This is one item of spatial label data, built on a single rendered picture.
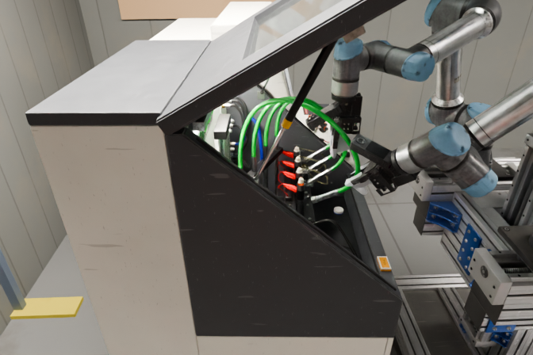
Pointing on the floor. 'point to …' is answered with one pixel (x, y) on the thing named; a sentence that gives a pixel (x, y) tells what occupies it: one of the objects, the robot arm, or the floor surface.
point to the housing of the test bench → (124, 188)
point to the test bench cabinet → (293, 345)
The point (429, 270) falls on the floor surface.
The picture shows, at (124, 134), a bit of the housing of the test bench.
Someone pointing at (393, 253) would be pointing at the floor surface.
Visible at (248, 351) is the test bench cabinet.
